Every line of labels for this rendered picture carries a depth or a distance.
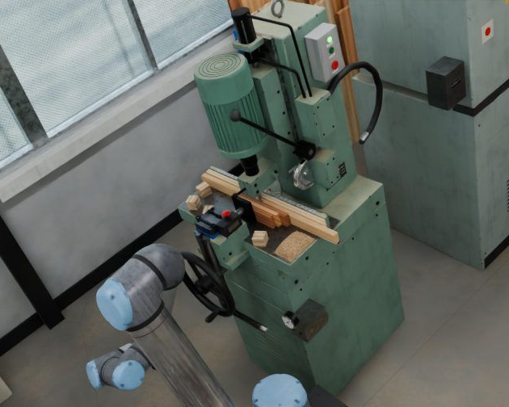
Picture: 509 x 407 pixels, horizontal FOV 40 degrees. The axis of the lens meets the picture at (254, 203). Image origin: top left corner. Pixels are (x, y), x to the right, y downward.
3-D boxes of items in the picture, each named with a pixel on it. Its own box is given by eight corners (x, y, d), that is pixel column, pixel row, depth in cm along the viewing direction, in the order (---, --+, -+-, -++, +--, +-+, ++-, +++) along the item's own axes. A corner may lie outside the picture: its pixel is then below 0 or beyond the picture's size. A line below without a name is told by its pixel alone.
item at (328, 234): (204, 183, 278) (200, 175, 276) (207, 180, 279) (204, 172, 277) (335, 244, 234) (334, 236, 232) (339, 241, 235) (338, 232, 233)
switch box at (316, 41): (312, 79, 236) (303, 36, 226) (331, 64, 241) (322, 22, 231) (326, 82, 232) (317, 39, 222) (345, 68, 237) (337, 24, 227)
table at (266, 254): (162, 232, 270) (157, 221, 267) (218, 187, 284) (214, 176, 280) (275, 296, 231) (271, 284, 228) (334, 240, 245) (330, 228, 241)
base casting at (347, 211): (206, 250, 276) (199, 234, 271) (301, 168, 302) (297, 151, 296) (289, 296, 248) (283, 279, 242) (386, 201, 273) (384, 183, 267)
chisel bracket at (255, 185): (241, 196, 252) (236, 178, 247) (268, 174, 258) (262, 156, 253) (256, 203, 247) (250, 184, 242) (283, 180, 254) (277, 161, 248)
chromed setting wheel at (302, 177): (294, 195, 250) (287, 168, 242) (317, 175, 255) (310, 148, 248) (300, 198, 248) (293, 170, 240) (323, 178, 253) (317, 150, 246)
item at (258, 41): (237, 62, 230) (223, 14, 220) (254, 50, 234) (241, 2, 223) (254, 66, 225) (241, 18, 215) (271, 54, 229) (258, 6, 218)
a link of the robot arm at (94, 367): (102, 392, 221) (87, 388, 229) (135, 375, 229) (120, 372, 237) (93, 365, 220) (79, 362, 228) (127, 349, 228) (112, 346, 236)
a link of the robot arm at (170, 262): (163, 217, 179) (149, 325, 234) (130, 249, 172) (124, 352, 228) (199, 244, 176) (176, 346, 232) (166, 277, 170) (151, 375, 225)
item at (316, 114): (302, 136, 242) (294, 99, 233) (319, 122, 246) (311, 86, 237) (321, 142, 237) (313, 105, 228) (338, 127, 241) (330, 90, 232)
